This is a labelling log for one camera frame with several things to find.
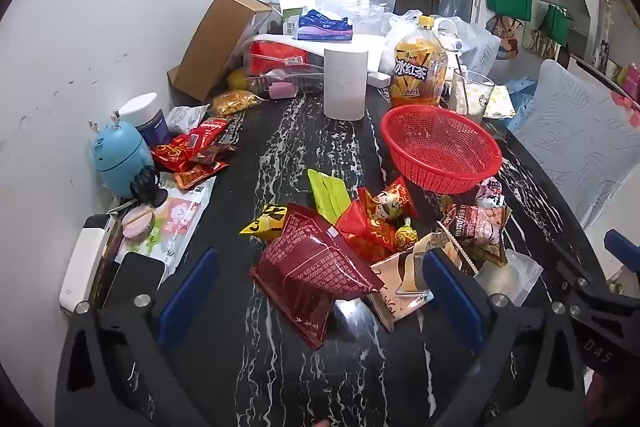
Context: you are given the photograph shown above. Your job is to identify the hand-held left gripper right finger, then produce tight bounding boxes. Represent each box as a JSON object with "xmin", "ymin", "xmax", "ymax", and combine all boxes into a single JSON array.
[{"xmin": 421, "ymin": 248, "xmax": 588, "ymax": 427}]

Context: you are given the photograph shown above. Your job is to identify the clear zip bag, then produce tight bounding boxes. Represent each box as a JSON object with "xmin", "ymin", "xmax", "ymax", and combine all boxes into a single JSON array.
[{"xmin": 340, "ymin": 0, "xmax": 397, "ymax": 32}]

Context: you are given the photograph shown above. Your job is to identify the red gold snack packet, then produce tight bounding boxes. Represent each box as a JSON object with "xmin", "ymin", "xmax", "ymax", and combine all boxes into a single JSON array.
[{"xmin": 334, "ymin": 199, "xmax": 398, "ymax": 264}]

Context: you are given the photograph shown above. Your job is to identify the black phone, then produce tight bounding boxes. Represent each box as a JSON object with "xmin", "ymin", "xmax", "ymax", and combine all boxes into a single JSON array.
[{"xmin": 102, "ymin": 251, "xmax": 167, "ymax": 308}]

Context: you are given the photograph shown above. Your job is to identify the white red snack packet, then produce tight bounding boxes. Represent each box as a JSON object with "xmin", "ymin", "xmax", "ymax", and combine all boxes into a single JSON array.
[{"xmin": 475, "ymin": 177, "xmax": 506, "ymax": 208}]

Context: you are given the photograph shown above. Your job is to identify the lime green pouch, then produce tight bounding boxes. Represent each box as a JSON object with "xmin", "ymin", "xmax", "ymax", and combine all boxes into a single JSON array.
[{"xmin": 306, "ymin": 168, "xmax": 353, "ymax": 224}]

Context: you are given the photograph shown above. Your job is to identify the blue cloth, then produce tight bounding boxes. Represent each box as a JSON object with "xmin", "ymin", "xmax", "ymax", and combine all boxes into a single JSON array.
[{"xmin": 500, "ymin": 77, "xmax": 538, "ymax": 130}]

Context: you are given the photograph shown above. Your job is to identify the small grey leaf cushion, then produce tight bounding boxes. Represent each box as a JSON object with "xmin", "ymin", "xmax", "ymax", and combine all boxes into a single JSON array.
[{"xmin": 462, "ymin": 24, "xmax": 502, "ymax": 80}]

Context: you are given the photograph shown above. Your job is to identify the white handled water bottle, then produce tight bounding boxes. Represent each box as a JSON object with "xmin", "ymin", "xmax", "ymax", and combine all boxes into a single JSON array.
[{"xmin": 432, "ymin": 17, "xmax": 463, "ymax": 80}]

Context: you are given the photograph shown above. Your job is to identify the red plastic basket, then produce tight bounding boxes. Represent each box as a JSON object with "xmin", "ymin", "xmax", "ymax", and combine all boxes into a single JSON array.
[{"xmin": 380, "ymin": 105, "xmax": 503, "ymax": 195}]

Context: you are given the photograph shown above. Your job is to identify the large dark red packet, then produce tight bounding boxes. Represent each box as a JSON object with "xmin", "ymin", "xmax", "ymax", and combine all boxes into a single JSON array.
[{"xmin": 249, "ymin": 203, "xmax": 386, "ymax": 350}]

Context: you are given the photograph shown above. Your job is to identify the brown nut snack packet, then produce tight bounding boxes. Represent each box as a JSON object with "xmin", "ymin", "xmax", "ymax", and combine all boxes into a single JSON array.
[{"xmin": 440, "ymin": 196, "xmax": 513, "ymax": 268}]

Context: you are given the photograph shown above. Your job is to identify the clear white packet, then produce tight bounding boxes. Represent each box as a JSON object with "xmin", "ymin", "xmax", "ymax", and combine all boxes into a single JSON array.
[{"xmin": 474, "ymin": 248, "xmax": 544, "ymax": 308}]

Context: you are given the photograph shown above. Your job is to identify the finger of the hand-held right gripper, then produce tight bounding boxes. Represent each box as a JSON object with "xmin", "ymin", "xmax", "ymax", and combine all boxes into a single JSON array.
[
  {"xmin": 604, "ymin": 229, "xmax": 640, "ymax": 275},
  {"xmin": 552, "ymin": 252, "xmax": 623, "ymax": 308}
]

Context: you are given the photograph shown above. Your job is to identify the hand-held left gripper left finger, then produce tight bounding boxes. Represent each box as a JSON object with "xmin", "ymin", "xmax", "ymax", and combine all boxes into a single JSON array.
[{"xmin": 55, "ymin": 248, "xmax": 221, "ymax": 427}]

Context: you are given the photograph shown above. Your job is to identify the yellow lollipop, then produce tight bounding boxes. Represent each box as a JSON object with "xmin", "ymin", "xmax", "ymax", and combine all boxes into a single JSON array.
[{"xmin": 394, "ymin": 217, "xmax": 418, "ymax": 253}]

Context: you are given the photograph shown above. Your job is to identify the small red gold packet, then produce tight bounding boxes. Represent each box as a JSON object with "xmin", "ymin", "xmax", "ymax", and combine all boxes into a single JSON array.
[{"xmin": 150, "ymin": 134, "xmax": 201, "ymax": 172}]

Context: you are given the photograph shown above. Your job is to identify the white green small carton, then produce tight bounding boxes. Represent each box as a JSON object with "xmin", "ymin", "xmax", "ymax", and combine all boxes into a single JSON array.
[{"xmin": 279, "ymin": 0, "xmax": 317, "ymax": 36}]

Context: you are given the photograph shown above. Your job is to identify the clear drinking glass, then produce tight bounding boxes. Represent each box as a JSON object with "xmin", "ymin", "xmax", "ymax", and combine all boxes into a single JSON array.
[{"xmin": 448, "ymin": 69, "xmax": 496, "ymax": 124}]

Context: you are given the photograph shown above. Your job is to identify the white crumpled packet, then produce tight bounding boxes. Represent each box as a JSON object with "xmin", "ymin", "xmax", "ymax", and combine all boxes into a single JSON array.
[{"xmin": 165, "ymin": 104, "xmax": 210, "ymax": 135}]

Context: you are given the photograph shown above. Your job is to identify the dark blue white-lid jar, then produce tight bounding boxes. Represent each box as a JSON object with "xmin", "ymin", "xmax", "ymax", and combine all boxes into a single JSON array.
[{"xmin": 120, "ymin": 93, "xmax": 170, "ymax": 148}]

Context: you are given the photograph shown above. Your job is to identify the pink white flat packet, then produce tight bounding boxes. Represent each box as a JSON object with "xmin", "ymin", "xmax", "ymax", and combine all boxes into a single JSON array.
[{"xmin": 115, "ymin": 174, "xmax": 217, "ymax": 275}]

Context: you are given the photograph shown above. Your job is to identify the large grey leaf cushion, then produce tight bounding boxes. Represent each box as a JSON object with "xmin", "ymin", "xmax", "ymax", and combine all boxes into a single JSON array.
[{"xmin": 515, "ymin": 59, "xmax": 640, "ymax": 230}]

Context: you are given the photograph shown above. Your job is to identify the white plastic bag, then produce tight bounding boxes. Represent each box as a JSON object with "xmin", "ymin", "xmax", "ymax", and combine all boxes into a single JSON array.
[{"xmin": 378, "ymin": 9, "xmax": 501, "ymax": 78}]

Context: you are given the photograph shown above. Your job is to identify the iced tea bottle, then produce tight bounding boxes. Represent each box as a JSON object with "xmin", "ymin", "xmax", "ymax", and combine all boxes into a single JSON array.
[{"xmin": 389, "ymin": 15, "xmax": 448, "ymax": 110}]

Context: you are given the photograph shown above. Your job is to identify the small green tote bag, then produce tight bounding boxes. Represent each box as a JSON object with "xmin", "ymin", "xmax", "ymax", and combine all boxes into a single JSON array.
[{"xmin": 542, "ymin": 4, "xmax": 573, "ymax": 48}]

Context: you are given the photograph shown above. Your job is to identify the smiley print paper bag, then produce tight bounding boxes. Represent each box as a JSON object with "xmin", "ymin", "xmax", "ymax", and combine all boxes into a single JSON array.
[{"xmin": 482, "ymin": 84, "xmax": 518, "ymax": 120}]

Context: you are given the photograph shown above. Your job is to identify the cartoon print bag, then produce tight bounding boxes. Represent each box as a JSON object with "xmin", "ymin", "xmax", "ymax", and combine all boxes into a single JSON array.
[{"xmin": 487, "ymin": 14, "xmax": 521, "ymax": 58}]

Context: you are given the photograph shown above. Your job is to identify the white foam board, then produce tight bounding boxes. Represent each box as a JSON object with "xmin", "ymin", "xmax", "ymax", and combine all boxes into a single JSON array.
[{"xmin": 252, "ymin": 33, "xmax": 388, "ymax": 75}]

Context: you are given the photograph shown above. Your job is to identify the white power bank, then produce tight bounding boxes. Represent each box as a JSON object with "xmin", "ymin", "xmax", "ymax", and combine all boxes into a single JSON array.
[{"xmin": 59, "ymin": 213, "xmax": 118, "ymax": 315}]

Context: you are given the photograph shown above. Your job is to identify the clear plastic container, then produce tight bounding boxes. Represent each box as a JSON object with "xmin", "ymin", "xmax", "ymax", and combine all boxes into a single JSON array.
[{"xmin": 242, "ymin": 39, "xmax": 326, "ymax": 98}]

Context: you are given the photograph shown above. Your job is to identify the orange brown small packet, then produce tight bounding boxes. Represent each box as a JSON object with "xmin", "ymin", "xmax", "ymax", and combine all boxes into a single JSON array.
[{"xmin": 174, "ymin": 159, "xmax": 230, "ymax": 190}]

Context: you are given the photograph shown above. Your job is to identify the pink paper piece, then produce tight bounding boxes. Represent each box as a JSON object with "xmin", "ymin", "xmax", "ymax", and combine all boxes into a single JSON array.
[{"xmin": 267, "ymin": 81, "xmax": 296, "ymax": 100}]

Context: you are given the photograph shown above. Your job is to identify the pink gift boxes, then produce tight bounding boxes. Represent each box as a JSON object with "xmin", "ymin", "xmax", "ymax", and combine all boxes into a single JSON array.
[{"xmin": 612, "ymin": 62, "xmax": 640, "ymax": 128}]

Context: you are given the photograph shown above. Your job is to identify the dark brown small packet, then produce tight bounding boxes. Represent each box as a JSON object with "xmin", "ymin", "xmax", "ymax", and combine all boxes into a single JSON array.
[{"xmin": 192, "ymin": 142, "xmax": 236, "ymax": 165}]

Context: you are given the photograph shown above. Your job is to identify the blue tissue pack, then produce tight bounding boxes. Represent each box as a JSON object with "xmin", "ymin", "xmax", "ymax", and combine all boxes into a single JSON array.
[{"xmin": 291, "ymin": 9, "xmax": 354, "ymax": 42}]

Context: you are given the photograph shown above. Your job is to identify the red figure print packet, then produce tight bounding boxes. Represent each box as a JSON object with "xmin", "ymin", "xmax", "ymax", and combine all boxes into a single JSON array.
[{"xmin": 357, "ymin": 176, "xmax": 418, "ymax": 224}]

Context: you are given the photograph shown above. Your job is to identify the beige brown snack packet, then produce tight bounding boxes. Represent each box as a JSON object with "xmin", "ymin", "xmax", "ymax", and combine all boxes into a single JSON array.
[{"xmin": 369, "ymin": 232, "xmax": 476, "ymax": 333}]

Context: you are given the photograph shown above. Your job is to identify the black hair clip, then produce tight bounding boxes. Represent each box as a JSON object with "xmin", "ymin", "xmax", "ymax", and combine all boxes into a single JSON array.
[{"xmin": 130, "ymin": 167, "xmax": 170, "ymax": 208}]

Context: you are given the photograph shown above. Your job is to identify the yellow corn snack bag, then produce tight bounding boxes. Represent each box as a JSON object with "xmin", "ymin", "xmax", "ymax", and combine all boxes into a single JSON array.
[{"xmin": 209, "ymin": 89, "xmax": 266, "ymax": 118}]

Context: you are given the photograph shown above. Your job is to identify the pink round compact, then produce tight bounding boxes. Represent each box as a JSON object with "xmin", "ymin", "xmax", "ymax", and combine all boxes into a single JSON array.
[{"xmin": 121, "ymin": 204, "xmax": 157, "ymax": 240}]

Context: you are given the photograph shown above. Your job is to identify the white toilet paper roll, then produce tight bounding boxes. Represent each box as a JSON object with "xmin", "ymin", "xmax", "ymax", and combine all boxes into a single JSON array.
[{"xmin": 323, "ymin": 47, "xmax": 370, "ymax": 122}]

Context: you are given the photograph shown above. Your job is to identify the yellow black snack packet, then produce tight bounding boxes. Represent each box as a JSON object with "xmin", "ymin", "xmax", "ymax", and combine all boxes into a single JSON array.
[{"xmin": 239, "ymin": 203, "xmax": 288, "ymax": 242}]

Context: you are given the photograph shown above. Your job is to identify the blue round humidifier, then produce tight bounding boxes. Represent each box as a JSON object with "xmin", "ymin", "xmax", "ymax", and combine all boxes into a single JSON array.
[{"xmin": 89, "ymin": 109, "xmax": 155, "ymax": 198}]

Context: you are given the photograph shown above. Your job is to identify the metal spoon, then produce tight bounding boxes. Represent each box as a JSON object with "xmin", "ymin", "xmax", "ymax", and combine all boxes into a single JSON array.
[{"xmin": 457, "ymin": 57, "xmax": 473, "ymax": 118}]

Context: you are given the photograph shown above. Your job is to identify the brown cardboard box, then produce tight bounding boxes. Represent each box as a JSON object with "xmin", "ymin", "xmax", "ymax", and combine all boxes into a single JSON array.
[{"xmin": 167, "ymin": 0, "xmax": 273, "ymax": 104}]

